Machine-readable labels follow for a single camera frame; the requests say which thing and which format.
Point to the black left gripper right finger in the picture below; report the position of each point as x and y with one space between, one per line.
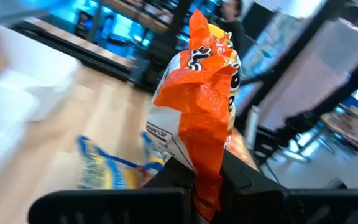
259 205

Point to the orange chicken ramen pack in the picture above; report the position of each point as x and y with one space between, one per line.
204 93

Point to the blue soy sauce ramen pack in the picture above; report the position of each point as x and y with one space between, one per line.
110 174

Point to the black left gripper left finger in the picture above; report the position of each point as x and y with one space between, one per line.
110 208

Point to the black aluminium table rail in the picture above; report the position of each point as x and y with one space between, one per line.
73 51

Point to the person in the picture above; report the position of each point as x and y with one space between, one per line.
233 28

